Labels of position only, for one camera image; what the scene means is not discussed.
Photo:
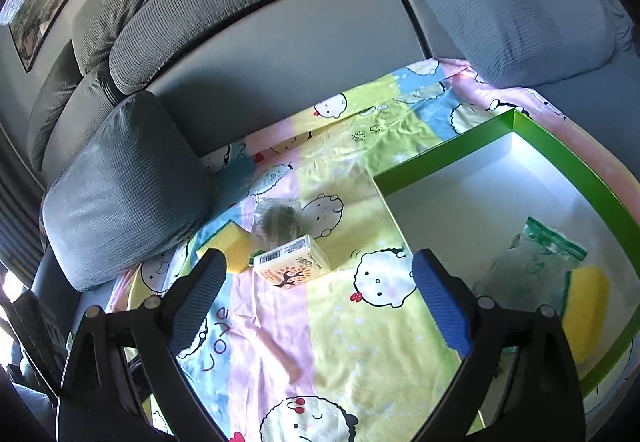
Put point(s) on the framed wall picture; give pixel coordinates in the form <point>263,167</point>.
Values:
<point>42,7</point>

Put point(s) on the cartoon printed blanket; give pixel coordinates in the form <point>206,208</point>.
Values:
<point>350,347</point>

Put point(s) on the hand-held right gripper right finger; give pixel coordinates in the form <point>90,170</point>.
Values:
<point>440,302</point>

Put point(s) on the blue grey cushion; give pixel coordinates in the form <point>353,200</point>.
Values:
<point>515,7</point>

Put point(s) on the green striped zip bag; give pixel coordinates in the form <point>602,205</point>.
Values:
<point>540,262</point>

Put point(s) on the grey sofa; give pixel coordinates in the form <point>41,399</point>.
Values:
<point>280,42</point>

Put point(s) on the green iridescent cardboard box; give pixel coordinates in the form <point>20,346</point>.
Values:
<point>475,202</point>

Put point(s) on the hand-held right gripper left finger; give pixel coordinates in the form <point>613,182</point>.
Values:
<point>200,302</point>

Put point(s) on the clear leaf print plastic bag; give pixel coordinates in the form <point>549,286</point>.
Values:
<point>277,222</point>

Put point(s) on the yellow green scouring sponge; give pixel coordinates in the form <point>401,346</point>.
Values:
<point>587,307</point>
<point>235,247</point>

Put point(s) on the dark grey waffle cushion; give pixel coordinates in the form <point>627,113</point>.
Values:
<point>125,192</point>

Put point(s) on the cream orange small carton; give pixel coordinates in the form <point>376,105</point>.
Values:
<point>295,267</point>

